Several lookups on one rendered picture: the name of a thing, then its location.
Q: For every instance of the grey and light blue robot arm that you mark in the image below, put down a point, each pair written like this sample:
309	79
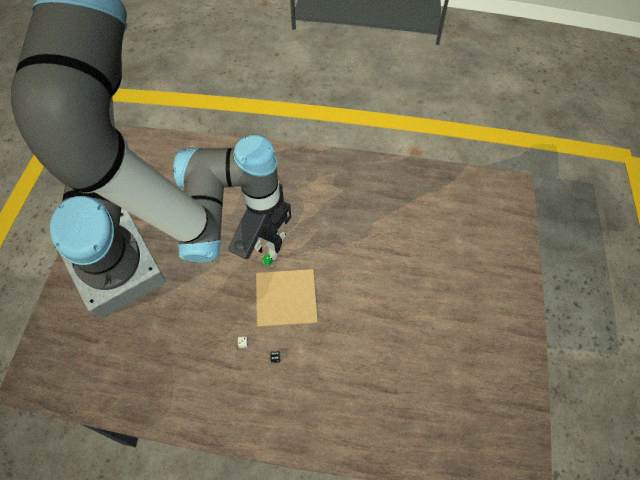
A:
61	104

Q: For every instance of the tan mat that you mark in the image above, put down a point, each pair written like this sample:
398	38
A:
286	298

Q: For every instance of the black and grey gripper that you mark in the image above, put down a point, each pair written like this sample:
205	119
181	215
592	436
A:
275	220

